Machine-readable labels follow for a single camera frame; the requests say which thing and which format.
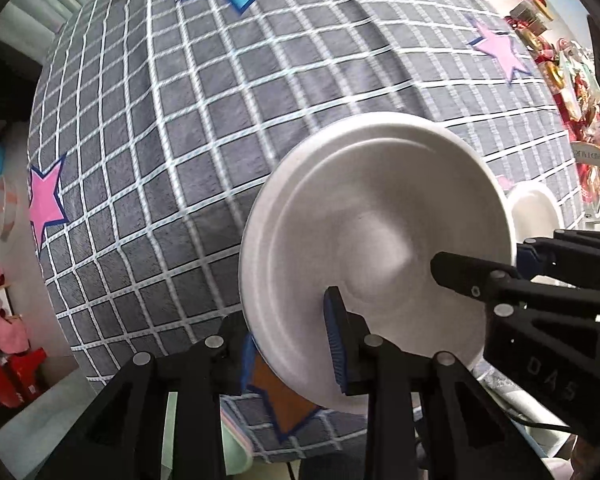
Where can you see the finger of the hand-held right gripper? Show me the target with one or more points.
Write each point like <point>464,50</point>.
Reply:
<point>570,260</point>
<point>470,275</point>

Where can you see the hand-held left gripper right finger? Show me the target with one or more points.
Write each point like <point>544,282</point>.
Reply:
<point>336,340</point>

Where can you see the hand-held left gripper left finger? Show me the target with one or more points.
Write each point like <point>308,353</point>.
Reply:
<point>230,355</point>

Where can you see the white paper bowl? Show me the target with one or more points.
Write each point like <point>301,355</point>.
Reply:
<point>535,210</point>
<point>375,240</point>

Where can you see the green square plate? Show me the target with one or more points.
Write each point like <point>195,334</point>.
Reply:
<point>232,460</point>

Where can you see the wooden sign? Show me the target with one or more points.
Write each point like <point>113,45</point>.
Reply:
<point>595,152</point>

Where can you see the red snack tray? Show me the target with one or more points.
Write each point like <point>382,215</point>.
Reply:
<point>575,90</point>

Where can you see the red plastic toy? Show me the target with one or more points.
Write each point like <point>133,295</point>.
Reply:
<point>15,377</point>

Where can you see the grey checked star tablecloth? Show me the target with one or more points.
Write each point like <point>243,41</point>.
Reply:
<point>205,135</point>

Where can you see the pink soft toy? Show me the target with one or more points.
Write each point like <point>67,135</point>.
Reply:
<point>5,320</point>

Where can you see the pink translucent bowl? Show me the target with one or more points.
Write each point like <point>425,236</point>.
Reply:
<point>0,207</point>

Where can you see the pale curtain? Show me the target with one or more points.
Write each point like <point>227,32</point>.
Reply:
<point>45,15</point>

